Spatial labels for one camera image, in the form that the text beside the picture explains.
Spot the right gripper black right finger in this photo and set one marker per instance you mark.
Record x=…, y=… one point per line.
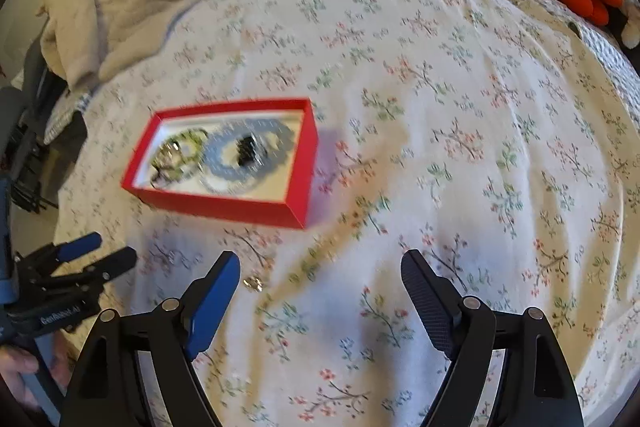
x=535, y=387

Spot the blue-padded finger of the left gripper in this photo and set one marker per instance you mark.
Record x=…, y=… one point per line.
x=79, y=247

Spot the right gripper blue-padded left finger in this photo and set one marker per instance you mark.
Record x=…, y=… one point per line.
x=107, y=387

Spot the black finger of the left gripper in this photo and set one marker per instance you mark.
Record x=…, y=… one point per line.
x=110, y=266

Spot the gold silver bangle rings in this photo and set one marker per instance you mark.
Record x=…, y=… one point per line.
x=170, y=154

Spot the red cardboard box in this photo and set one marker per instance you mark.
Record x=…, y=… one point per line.
x=186, y=161

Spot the black hair claw clip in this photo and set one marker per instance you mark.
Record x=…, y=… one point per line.
x=246, y=151

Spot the person's left hand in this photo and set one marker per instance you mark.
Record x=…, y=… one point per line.
x=16, y=362

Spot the dark clothing on chair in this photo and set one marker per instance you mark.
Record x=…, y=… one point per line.
x=25, y=112

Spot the checked grey cloth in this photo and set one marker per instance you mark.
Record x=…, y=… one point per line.
x=68, y=115

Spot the floral white bedsheet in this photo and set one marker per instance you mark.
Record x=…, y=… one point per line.
x=498, y=137

